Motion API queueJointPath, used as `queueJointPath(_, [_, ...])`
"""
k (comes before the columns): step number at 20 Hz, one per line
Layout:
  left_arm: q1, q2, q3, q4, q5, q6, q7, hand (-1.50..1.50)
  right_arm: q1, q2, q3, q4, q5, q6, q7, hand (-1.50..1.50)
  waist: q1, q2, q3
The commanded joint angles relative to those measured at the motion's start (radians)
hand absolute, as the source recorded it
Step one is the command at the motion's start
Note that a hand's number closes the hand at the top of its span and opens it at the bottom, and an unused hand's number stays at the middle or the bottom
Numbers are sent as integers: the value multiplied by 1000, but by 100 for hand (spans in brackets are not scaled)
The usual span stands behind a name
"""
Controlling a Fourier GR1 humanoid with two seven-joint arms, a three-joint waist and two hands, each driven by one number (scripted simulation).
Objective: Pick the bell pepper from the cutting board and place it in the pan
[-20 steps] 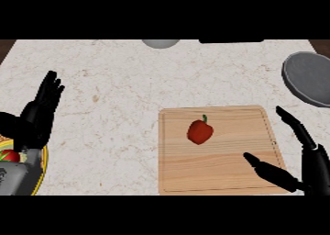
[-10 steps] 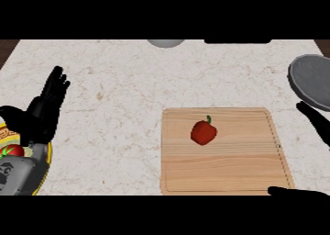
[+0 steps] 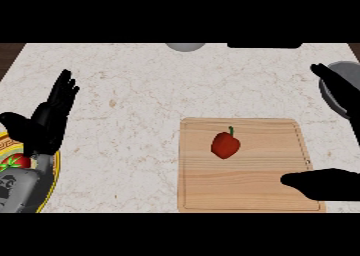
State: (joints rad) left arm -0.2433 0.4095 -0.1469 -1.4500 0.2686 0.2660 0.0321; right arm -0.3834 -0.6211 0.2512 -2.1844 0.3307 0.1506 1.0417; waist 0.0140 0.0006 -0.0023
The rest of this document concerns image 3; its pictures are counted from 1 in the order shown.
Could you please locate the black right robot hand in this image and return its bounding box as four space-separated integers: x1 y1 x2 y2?
278 62 360 202

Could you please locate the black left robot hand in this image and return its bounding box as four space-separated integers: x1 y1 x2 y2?
0 68 81 157

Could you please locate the wooden cutting board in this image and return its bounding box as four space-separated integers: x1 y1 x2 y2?
175 116 327 214

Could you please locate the red bell pepper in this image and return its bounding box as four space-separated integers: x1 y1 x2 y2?
209 125 241 160

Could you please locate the grey pan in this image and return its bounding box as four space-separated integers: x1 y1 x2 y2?
317 60 360 120

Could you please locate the yellow patterned plate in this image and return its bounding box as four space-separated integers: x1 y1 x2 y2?
0 131 61 214

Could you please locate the red tomato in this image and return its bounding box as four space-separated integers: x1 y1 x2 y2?
0 152 33 174

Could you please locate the grey round object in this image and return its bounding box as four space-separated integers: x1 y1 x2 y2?
165 42 207 53

